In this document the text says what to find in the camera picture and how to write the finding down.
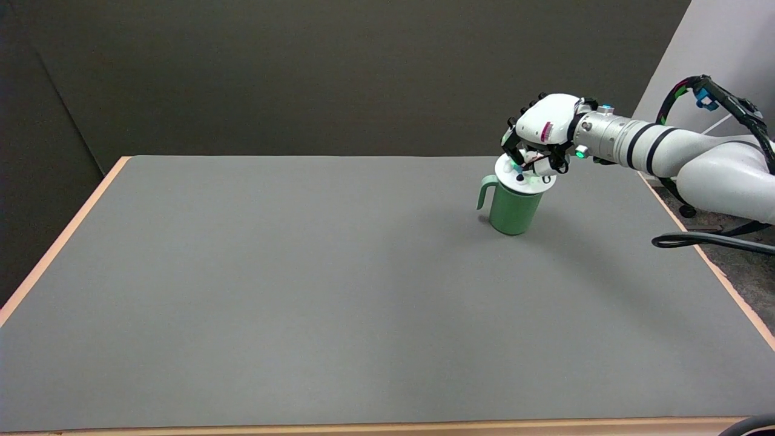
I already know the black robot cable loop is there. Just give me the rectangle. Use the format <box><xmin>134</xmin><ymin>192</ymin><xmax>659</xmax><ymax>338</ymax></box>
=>
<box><xmin>651</xmin><ymin>75</ymin><xmax>775</xmax><ymax>255</ymax></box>

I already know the white round cup lid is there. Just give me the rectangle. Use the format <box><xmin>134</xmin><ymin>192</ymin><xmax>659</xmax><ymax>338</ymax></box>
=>
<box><xmin>495</xmin><ymin>153</ymin><xmax>557</xmax><ymax>196</ymax></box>

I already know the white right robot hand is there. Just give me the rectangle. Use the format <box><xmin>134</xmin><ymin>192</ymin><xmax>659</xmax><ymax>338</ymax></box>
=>
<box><xmin>500</xmin><ymin>93</ymin><xmax>599</xmax><ymax>177</ymax></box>

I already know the green mug with handle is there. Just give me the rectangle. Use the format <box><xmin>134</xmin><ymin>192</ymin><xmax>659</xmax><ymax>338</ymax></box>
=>
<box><xmin>477</xmin><ymin>174</ymin><xmax>547</xmax><ymax>236</ymax></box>

